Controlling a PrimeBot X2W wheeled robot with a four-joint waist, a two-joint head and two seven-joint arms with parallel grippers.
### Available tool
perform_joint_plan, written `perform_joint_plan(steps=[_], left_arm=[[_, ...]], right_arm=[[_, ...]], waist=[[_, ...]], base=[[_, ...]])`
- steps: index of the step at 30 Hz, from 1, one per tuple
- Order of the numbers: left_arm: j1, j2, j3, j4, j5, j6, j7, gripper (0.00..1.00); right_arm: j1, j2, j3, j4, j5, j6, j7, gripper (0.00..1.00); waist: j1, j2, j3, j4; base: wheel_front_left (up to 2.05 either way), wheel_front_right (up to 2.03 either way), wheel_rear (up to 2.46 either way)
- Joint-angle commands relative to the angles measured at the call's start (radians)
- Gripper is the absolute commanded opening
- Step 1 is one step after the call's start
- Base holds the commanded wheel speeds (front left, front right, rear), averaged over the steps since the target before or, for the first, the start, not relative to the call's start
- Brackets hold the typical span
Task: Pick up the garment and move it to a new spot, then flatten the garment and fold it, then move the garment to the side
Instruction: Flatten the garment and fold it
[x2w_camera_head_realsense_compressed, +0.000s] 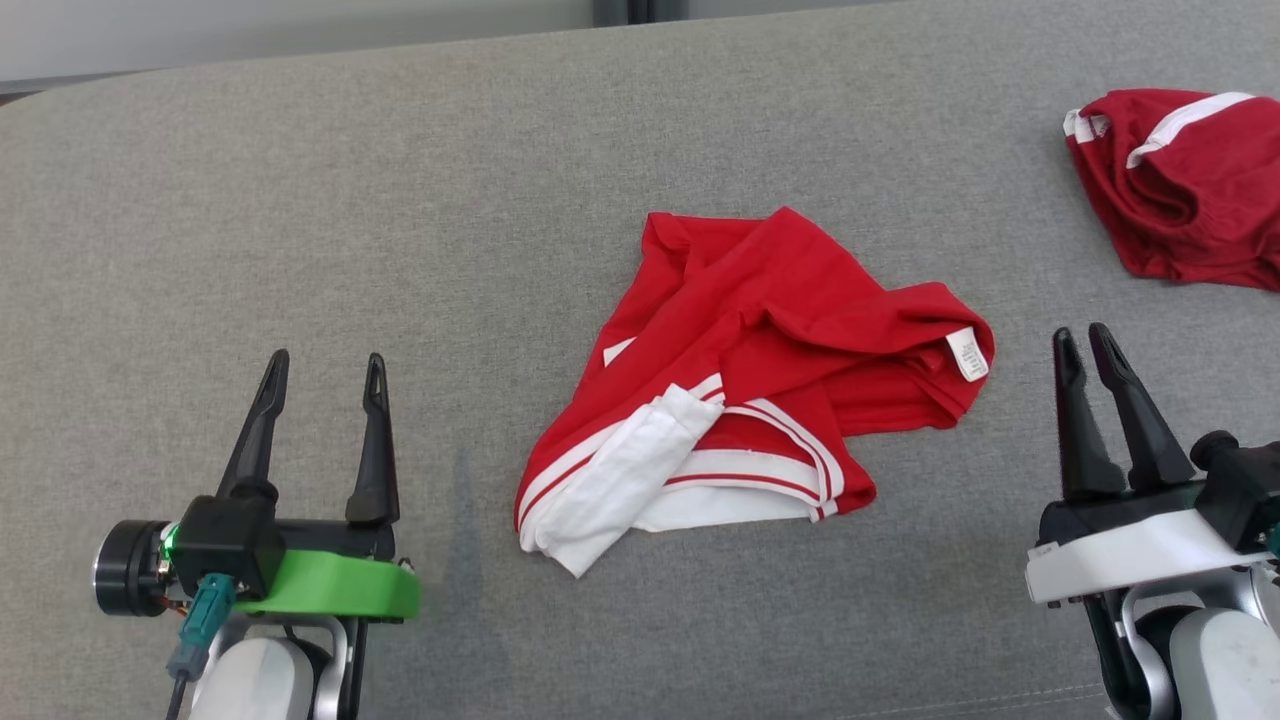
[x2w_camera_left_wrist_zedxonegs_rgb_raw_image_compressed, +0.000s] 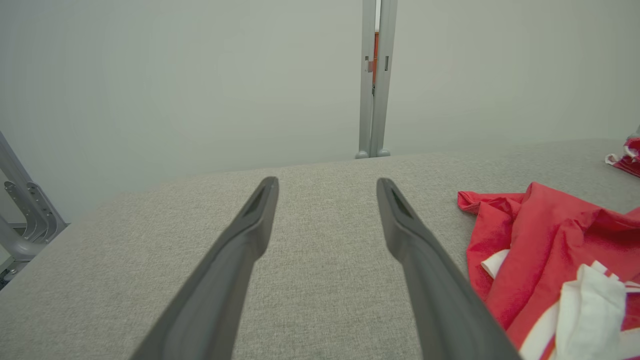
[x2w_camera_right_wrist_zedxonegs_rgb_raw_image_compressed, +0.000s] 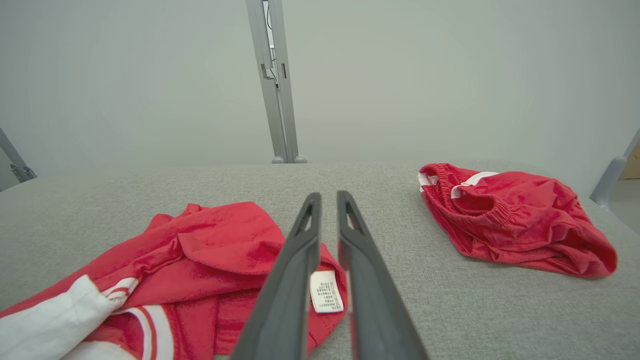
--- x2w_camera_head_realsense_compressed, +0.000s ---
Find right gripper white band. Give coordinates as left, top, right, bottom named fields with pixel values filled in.
left=1025, top=321, right=1280, bottom=608

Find left gripper black motor cylinder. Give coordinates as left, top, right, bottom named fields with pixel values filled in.
left=93, top=520, right=173, bottom=617

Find left camera cable teal plug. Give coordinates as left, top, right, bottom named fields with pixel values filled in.
left=165, top=573, right=238, bottom=720

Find red jersey with white sleeves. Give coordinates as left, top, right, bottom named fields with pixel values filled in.
left=514, top=206, right=997, bottom=580

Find dark grey vertical frame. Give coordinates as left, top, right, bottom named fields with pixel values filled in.
left=593, top=0, right=691, bottom=28

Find grey fabric sofa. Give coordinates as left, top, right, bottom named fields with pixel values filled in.
left=0, top=0, right=1280, bottom=720

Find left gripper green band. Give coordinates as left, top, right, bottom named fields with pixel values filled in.
left=214, top=348, right=422, bottom=626

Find red shorts with white stripe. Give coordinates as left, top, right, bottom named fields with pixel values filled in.
left=1062, top=88, right=1280, bottom=293

